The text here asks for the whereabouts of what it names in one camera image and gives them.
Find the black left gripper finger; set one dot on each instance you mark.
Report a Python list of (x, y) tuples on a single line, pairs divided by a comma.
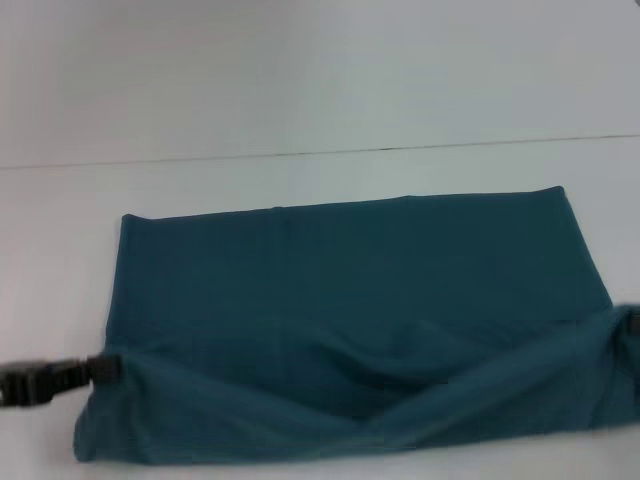
[(92, 372)]

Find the teal blue printed t-shirt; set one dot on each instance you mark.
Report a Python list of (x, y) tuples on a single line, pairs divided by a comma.
[(350, 325)]

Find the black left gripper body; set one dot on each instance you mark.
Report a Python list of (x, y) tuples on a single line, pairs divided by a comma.
[(30, 385)]

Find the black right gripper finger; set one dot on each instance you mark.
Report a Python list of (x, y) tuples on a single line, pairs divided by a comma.
[(634, 325)]

